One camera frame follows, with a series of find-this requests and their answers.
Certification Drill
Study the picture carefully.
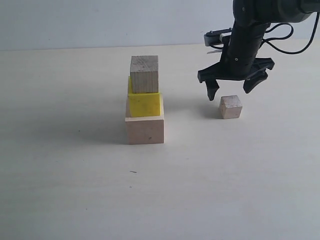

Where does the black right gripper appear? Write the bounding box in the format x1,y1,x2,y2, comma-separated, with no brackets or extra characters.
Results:
197,23,275,101

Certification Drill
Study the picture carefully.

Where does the small wooden cube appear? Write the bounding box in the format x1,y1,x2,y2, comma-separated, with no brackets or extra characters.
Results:
219,95,243,119

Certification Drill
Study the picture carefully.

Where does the medium wooden cube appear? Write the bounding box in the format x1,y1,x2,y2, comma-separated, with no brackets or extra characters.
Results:
130,55,159,94

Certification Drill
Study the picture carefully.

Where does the yellow cube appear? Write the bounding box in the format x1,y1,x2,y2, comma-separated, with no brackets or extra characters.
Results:
127,76,161,118

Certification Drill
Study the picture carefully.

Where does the large pale wooden cube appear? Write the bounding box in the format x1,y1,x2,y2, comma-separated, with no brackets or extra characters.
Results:
125,94,165,145

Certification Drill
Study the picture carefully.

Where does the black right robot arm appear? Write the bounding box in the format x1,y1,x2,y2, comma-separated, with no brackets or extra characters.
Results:
197,0,320,101

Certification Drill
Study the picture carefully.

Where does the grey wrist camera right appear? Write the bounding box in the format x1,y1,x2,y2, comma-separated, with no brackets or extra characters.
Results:
203,27,232,47

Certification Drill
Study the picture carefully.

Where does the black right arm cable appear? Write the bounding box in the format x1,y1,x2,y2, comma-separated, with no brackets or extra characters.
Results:
261,11,320,55

